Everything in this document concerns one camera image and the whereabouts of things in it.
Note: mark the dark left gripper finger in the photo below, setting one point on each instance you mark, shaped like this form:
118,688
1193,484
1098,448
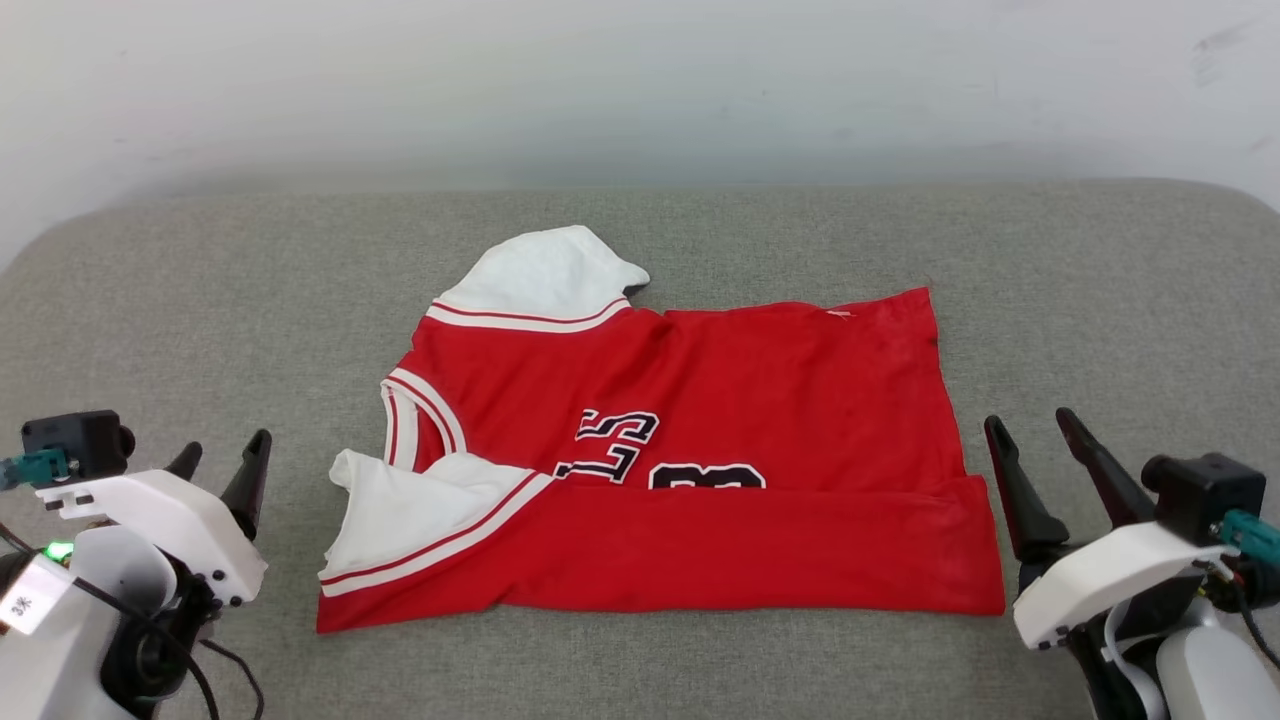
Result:
252,480
186,462

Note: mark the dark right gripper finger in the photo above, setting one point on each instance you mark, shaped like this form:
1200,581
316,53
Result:
1110,475
1022,500

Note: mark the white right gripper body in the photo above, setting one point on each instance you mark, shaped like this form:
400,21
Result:
1110,575

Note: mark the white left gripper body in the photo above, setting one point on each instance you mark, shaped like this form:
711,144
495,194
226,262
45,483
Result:
170,510

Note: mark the red and white basketball jersey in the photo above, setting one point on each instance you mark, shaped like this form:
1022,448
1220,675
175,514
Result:
760,400

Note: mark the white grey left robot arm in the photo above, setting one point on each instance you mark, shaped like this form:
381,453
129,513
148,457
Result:
60,660

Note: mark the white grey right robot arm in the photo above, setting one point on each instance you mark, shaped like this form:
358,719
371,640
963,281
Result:
1200,670

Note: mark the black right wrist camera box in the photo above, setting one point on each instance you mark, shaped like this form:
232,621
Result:
1205,495

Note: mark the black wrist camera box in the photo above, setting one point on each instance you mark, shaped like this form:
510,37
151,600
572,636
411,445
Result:
1205,495
75,440

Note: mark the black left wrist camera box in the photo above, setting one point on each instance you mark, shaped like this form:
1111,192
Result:
75,440

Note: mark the teal left camera connector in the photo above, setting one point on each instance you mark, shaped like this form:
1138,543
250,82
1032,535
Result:
35,467

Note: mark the teal camera connector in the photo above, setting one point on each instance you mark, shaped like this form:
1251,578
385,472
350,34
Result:
35,467
1255,535

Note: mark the teal right camera connector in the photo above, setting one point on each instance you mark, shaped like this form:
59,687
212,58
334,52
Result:
1255,535

